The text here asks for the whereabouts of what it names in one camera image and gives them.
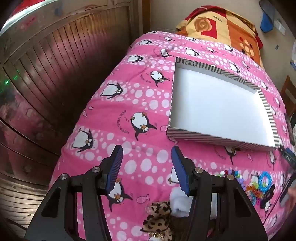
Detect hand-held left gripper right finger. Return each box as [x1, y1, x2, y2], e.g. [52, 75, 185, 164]
[171, 146, 269, 241]

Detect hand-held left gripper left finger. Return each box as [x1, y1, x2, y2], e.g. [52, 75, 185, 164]
[24, 145, 124, 241]

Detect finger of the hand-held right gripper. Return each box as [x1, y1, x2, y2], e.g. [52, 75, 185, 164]
[279, 146, 296, 165]

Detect white fluffy wrist band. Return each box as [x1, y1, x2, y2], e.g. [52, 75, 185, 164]
[169, 186, 195, 218]

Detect multicoloured bead bracelet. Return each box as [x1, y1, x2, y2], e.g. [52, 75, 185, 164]
[218, 170, 245, 186]

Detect leopard print hair bow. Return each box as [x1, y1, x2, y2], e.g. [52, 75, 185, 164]
[141, 201, 174, 241]

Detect striped cardboard box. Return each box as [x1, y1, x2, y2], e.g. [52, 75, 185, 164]
[166, 57, 281, 152]

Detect wooden chair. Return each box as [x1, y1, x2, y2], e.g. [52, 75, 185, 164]
[280, 75, 296, 112]

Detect pink penguin print blanket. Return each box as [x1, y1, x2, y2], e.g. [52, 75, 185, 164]
[48, 30, 295, 241]

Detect wooden panelled cabinet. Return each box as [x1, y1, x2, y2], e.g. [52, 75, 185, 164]
[0, 0, 151, 232]

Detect blue hanging cloth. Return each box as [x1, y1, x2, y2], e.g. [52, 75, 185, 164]
[259, 0, 276, 34]

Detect orange red floral blanket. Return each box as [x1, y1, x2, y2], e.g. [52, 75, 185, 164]
[176, 6, 265, 70]

